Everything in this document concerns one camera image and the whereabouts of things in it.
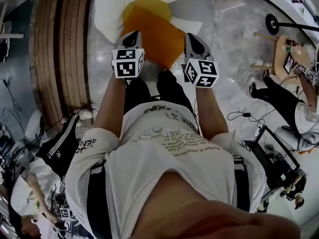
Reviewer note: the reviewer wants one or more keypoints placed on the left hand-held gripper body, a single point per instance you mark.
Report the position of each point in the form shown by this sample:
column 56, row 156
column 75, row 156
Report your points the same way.
column 125, row 63

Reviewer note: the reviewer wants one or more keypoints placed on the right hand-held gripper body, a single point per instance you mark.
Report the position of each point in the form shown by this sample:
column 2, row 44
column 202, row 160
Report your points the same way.
column 204, row 71

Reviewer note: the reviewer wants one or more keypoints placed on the orange cushion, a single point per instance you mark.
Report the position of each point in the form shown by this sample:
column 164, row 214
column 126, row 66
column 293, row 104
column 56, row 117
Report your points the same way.
column 159, row 36

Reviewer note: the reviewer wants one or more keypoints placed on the person's left forearm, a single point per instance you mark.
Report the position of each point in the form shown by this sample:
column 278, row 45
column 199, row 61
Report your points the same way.
column 109, row 106

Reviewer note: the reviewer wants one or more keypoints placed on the person's right forearm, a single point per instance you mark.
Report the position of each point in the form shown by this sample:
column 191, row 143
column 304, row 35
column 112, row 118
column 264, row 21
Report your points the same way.
column 210, row 113

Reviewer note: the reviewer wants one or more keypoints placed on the black floor lamp stand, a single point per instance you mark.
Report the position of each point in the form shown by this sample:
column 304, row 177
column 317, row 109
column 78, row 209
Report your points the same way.
column 271, row 24

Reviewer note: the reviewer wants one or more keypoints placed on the person's black trousers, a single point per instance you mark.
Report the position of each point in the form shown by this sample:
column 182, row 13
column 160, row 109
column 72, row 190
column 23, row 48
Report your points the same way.
column 172, row 91

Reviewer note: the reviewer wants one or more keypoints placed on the white egg-shaped floor seat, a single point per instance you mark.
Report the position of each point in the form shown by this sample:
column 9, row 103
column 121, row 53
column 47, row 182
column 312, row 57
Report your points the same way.
column 107, row 9

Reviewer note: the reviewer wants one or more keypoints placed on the wooden slat panel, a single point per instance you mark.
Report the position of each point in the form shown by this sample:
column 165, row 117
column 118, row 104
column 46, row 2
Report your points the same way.
column 67, row 53

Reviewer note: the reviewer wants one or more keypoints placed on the black power adapter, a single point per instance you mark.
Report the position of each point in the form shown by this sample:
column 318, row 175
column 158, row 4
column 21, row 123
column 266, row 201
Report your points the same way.
column 246, row 114

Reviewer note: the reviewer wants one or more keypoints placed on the black tablet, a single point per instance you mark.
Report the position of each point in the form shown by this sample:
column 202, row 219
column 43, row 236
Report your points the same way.
column 289, row 63

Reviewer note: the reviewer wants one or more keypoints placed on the clear drink bottle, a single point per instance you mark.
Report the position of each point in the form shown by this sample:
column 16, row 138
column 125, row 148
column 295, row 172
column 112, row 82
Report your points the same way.
column 289, row 50

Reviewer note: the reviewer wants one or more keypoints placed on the dark drink bottle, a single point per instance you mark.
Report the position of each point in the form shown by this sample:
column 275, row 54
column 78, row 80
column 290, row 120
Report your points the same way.
column 292, row 42

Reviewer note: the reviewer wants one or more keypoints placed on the wooden coffee table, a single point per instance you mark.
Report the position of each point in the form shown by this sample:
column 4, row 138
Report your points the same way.
column 300, row 56

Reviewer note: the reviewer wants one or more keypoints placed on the white round appliance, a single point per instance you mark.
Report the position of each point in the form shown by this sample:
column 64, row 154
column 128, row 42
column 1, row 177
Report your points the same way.
column 291, row 136

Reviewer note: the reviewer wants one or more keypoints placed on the grey computer tower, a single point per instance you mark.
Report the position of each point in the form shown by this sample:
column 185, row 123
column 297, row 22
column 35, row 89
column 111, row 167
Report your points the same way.
column 274, row 158

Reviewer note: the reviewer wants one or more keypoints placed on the person's white t-shirt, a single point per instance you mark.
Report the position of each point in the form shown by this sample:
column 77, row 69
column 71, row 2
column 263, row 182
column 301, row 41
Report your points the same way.
column 154, row 173

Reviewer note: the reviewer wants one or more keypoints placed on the person's neck and chin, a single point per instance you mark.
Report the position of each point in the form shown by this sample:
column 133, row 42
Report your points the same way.
column 199, row 213

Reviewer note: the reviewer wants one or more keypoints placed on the white table frame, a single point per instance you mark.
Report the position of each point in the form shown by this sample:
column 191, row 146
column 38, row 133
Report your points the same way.
column 10, row 16

